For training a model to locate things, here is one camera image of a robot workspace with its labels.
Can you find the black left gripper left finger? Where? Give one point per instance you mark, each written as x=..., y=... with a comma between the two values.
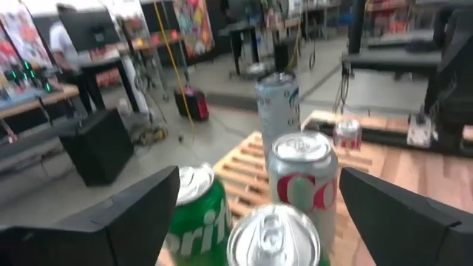
x=92, y=236

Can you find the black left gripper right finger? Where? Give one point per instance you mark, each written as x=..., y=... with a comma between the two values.
x=414, y=236

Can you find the green Sprite can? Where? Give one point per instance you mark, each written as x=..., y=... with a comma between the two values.
x=199, y=229
x=273, y=236

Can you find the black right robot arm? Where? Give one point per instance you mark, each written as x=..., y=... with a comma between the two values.
x=454, y=96

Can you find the wooden slatted shelf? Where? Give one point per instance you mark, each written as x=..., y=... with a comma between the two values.
x=240, y=173

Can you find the black speaker box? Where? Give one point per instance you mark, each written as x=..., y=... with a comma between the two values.
x=98, y=147

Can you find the yellow and black tool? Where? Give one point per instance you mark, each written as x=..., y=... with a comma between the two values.
x=149, y=136

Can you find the wood-top desk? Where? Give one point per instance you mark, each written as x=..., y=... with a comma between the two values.
x=37, y=101

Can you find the red and black case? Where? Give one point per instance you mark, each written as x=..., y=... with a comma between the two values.
x=194, y=105

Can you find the black workbench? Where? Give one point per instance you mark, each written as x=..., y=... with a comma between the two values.
x=391, y=61

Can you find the person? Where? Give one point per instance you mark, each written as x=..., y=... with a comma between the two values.
x=64, y=44

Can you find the black computer monitor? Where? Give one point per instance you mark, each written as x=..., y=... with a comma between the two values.
x=92, y=31

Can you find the black table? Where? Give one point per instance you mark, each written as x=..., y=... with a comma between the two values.
x=240, y=29

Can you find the black aluminium table frame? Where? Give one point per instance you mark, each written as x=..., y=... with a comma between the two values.
x=384, y=139

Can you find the colourful wall poster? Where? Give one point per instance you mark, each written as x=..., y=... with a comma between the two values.
x=26, y=37
x=192, y=26

